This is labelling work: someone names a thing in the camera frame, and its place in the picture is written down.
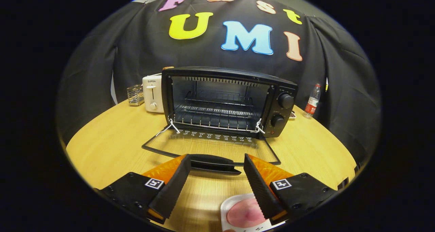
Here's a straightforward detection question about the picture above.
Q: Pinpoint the white square plate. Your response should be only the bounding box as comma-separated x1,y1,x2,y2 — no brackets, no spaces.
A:
220,193,286,232

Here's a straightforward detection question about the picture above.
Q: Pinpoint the clear plastic water bottle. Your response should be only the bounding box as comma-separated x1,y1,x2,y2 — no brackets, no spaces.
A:
303,83,321,119

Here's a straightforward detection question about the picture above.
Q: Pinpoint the metal wire basket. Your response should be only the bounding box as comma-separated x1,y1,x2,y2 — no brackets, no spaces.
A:
127,85,144,106

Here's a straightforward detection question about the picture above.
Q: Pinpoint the pink ham slice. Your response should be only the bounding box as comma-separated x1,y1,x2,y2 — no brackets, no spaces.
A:
226,198,267,228

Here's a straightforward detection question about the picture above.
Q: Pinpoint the white pop-up toaster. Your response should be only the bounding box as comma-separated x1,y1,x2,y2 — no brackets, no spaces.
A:
142,74,165,113

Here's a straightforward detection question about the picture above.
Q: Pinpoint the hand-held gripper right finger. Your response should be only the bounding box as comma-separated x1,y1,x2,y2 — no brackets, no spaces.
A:
243,153,340,226

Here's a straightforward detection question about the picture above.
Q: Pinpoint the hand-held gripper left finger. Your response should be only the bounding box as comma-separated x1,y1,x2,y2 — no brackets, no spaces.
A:
93,154,192,225

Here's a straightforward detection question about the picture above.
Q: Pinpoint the black backdrop cloth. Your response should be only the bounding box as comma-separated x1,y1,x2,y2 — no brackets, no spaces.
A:
56,0,383,164

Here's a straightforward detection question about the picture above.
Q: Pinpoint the black toaster oven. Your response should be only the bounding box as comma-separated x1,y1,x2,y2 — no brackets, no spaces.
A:
141,66,299,176

